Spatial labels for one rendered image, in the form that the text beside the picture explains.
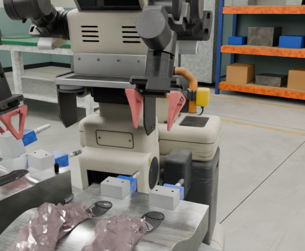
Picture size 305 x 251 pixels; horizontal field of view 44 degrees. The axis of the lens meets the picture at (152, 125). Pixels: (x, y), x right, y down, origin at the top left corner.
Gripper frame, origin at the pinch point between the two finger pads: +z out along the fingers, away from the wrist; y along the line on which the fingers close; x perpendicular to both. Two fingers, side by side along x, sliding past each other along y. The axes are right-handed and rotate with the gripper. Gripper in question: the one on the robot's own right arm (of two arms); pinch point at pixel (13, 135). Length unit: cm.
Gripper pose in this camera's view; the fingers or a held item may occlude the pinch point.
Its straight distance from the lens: 94.8
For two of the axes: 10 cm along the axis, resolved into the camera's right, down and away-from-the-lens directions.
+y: 7.6, 0.5, -6.4
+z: 2.2, 9.2, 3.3
